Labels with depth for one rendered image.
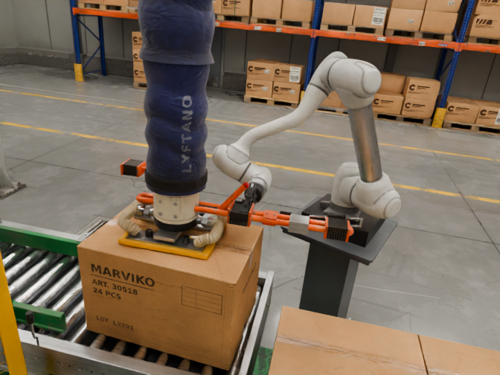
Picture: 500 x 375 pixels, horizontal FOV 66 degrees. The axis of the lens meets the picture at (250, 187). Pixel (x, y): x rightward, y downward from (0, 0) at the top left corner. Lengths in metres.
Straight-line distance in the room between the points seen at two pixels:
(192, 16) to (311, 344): 1.29
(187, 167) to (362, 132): 0.77
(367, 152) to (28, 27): 11.77
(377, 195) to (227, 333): 0.91
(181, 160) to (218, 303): 0.50
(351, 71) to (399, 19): 6.81
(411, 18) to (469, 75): 2.33
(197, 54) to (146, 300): 0.87
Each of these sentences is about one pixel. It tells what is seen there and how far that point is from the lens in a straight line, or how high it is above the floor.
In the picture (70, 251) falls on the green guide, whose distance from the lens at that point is 2.18.
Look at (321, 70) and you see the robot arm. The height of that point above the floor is 1.56.
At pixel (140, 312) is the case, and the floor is 0.72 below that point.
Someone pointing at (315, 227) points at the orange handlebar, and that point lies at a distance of 1.37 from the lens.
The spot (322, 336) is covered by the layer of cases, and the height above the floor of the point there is 0.54.
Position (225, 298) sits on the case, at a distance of 1.34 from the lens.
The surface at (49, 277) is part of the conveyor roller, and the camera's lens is 2.09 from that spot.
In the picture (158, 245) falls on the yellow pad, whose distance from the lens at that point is 1.42.
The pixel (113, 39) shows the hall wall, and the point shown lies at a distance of 11.34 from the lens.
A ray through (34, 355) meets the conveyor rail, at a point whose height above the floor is 0.53.
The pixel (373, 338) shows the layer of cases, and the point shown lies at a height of 0.54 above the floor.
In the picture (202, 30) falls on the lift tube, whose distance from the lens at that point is 1.23.
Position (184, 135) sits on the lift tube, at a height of 1.38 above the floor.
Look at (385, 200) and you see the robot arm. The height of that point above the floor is 1.04.
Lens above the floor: 1.75
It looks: 24 degrees down
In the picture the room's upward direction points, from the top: 5 degrees clockwise
